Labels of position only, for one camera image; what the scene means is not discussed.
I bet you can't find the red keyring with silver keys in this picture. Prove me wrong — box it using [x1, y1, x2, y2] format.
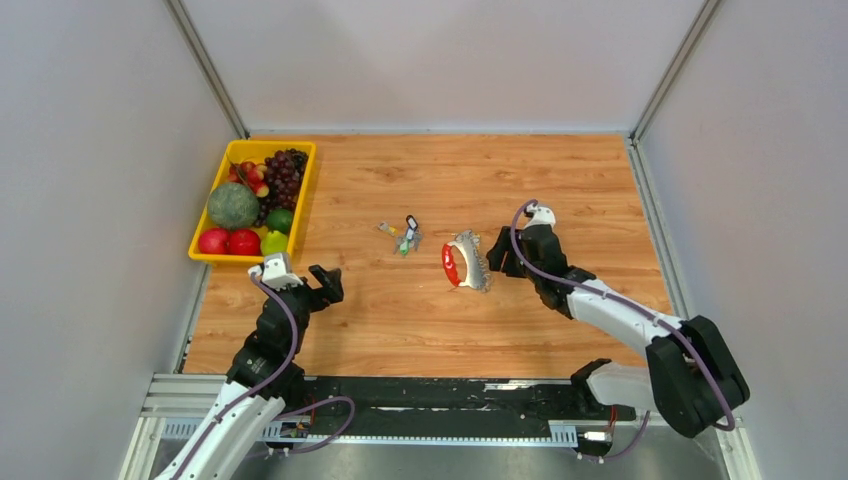
[441, 229, 492, 293]

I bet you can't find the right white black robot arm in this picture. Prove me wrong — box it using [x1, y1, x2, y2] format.
[486, 225, 751, 438]

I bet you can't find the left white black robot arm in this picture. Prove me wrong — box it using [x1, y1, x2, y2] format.
[158, 255, 344, 479]

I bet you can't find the green lime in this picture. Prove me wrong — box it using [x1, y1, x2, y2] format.
[265, 208, 294, 235]

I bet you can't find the red apple right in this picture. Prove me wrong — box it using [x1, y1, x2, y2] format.
[227, 229, 261, 256]

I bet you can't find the red apple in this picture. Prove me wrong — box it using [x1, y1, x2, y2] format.
[227, 229, 261, 256]
[197, 228, 230, 255]

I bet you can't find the red apple left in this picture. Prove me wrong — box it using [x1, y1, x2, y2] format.
[197, 228, 230, 255]

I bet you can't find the dark purple grape bunch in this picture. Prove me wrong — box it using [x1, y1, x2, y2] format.
[253, 149, 308, 227]

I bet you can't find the green round melon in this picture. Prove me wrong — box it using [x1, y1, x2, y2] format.
[206, 182, 260, 230]

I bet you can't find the small red apples cluster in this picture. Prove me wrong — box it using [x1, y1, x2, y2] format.
[227, 161, 270, 198]

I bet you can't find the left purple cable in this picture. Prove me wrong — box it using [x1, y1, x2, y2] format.
[168, 271, 357, 480]

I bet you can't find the purple cable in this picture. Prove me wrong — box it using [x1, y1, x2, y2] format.
[168, 271, 357, 480]
[508, 199, 738, 463]

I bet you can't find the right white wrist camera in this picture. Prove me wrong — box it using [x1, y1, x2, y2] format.
[523, 203, 556, 229]

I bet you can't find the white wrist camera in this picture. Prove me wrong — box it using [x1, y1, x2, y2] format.
[248, 252, 304, 290]
[523, 203, 556, 229]

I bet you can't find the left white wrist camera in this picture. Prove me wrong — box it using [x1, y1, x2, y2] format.
[248, 252, 304, 290]

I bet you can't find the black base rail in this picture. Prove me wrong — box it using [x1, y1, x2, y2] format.
[284, 376, 637, 439]

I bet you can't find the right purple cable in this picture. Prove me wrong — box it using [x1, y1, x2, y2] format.
[508, 199, 738, 463]

